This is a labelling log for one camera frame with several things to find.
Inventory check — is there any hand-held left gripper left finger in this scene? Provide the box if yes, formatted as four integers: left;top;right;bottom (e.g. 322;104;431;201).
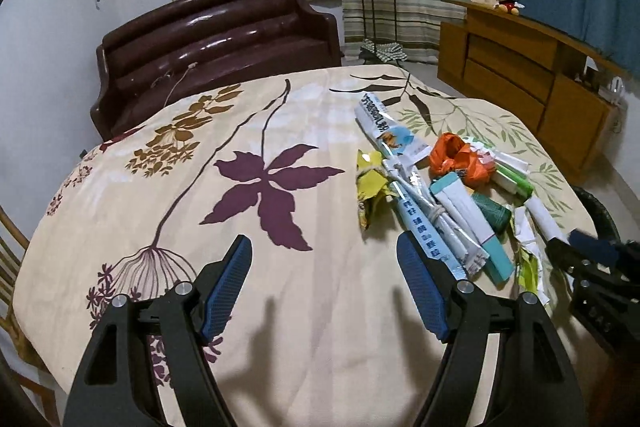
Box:
62;234;253;427

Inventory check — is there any orange printed wrapper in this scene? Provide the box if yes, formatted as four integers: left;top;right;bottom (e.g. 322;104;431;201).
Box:
462;154;496;185

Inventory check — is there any floral printed tablecloth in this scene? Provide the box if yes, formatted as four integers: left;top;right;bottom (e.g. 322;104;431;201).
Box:
14;64;593;427

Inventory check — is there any yellow green torn wrapper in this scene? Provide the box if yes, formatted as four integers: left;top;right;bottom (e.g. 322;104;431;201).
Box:
512;207;553;310

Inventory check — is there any wooden chair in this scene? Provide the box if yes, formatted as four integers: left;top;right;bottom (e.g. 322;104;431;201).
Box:
0;207;61;427

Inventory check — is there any dark red leather sofa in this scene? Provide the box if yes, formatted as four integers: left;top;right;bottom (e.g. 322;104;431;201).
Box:
90;0;345;142

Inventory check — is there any long white blue printed wrapper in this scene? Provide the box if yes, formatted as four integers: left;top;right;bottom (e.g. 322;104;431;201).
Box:
354;93;473;280

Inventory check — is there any wooden cabinet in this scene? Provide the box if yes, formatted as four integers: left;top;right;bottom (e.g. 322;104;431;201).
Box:
437;0;628;182

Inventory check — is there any green white tube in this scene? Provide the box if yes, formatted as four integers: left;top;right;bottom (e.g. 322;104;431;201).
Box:
462;136;530;170

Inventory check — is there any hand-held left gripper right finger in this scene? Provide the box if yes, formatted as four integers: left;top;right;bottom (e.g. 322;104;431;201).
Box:
396;232;587;427

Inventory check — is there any white and green box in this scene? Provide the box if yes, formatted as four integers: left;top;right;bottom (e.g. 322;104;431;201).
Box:
492;152;535;202

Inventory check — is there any white cable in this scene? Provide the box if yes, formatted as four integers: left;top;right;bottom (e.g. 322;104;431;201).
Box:
150;62;201;108

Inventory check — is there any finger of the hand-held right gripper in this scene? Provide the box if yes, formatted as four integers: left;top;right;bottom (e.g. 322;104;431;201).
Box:
570;229;640;275
546;239;628;290

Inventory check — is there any dark green roll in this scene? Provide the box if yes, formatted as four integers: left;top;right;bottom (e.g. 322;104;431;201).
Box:
472;192;512;232

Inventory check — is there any teal and white box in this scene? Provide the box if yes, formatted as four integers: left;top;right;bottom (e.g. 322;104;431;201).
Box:
431;173;515;284

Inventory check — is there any white paper roll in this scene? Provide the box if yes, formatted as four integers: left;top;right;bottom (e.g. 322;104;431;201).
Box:
522;198;568;244

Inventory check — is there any orange plastic bag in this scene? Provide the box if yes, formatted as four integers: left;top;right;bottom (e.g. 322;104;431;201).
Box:
429;133;473;178

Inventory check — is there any checkered cloth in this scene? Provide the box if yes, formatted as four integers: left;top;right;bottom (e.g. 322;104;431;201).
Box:
359;38;408;64

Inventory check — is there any black trash bin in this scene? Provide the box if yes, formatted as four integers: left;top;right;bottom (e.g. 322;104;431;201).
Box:
570;186;622;253

